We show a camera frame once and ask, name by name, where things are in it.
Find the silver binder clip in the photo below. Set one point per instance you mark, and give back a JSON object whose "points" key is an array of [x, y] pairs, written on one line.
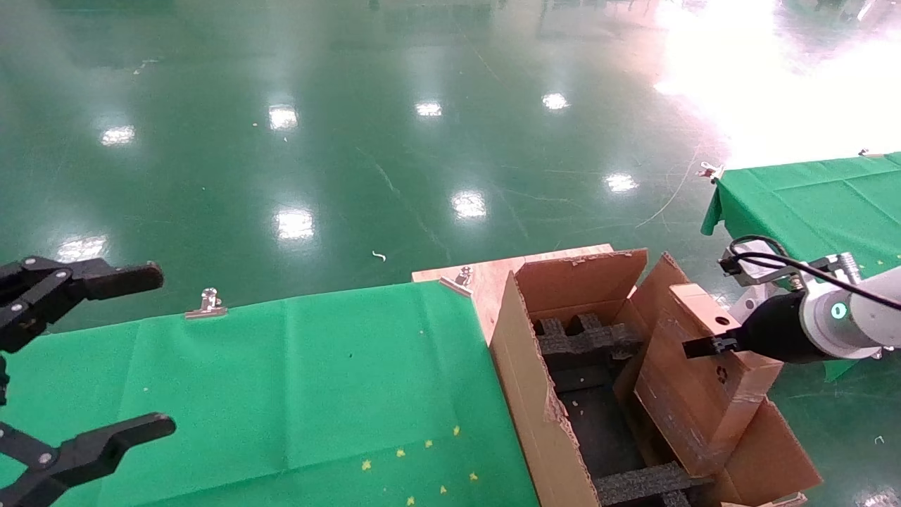
{"points": [[207, 306], [864, 152], [459, 278], [709, 170]]}

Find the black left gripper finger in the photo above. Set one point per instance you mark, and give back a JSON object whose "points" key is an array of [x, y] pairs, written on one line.
{"points": [[84, 278], [91, 451]]}

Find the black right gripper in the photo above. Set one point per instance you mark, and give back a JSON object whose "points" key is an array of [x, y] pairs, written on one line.
{"points": [[778, 331]]}

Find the black foam bar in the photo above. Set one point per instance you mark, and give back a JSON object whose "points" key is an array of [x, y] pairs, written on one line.
{"points": [[577, 380]]}

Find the white floor stand post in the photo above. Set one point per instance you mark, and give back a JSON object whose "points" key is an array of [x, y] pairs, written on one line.
{"points": [[750, 306]]}

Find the black foam strip insert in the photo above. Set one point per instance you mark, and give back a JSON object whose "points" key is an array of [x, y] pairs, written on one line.
{"points": [[644, 484]]}

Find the large open cardboard carton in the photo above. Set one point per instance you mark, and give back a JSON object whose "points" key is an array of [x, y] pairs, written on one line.
{"points": [[528, 394]]}

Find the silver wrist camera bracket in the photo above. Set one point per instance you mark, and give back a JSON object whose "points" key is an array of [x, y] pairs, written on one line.
{"points": [[753, 257]]}

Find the small brown cardboard box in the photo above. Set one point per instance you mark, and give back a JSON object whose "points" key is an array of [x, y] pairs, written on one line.
{"points": [[690, 401]]}

